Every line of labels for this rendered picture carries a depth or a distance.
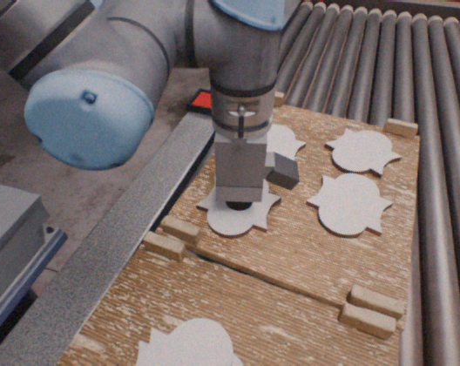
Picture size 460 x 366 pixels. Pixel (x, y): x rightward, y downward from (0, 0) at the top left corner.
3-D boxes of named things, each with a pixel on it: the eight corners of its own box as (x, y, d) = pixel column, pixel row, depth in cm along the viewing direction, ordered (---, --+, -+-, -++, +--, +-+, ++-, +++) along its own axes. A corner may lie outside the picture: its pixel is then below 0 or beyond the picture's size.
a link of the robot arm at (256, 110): (274, 65, 40) (278, 102, 35) (271, 98, 44) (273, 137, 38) (213, 64, 41) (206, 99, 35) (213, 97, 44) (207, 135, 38)
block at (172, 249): (144, 250, 47) (140, 239, 45) (151, 240, 48) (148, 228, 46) (181, 264, 46) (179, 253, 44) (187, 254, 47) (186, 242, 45)
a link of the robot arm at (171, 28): (48, 12, 27) (183, 16, 26) (97, -28, 35) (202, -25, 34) (79, 98, 33) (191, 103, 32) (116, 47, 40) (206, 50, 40)
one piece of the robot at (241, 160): (319, 121, 36) (296, 218, 47) (309, 79, 42) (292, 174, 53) (206, 118, 36) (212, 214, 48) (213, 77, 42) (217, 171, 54)
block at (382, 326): (336, 322, 40) (341, 313, 38) (339, 308, 41) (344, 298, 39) (388, 342, 38) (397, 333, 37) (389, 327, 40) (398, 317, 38)
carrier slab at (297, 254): (156, 237, 51) (154, 231, 50) (253, 103, 77) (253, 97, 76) (401, 335, 41) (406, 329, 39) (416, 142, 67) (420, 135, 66)
